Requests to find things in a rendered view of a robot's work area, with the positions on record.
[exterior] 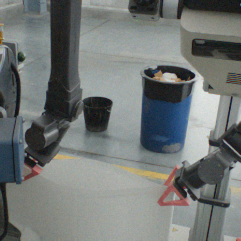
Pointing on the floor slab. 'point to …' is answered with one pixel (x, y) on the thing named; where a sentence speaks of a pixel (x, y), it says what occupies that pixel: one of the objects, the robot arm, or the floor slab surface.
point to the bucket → (97, 113)
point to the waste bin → (165, 108)
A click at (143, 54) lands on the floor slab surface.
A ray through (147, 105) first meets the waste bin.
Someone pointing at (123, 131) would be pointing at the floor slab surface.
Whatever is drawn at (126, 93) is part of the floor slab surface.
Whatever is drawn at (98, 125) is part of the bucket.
